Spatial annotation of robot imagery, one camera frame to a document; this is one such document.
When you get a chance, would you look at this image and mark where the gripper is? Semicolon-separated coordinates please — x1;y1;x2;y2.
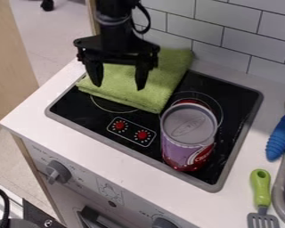
72;22;162;92

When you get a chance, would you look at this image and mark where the red can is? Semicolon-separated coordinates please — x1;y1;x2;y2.
159;99;219;172

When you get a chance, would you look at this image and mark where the green cloth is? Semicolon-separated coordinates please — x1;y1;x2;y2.
74;48;197;115

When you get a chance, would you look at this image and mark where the toy stove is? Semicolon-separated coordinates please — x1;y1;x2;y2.
44;69;265;193

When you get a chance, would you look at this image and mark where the blue toy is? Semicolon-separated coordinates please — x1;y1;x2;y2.
265;113;285;162

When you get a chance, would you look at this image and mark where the green handled spatula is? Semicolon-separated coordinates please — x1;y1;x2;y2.
246;168;282;228

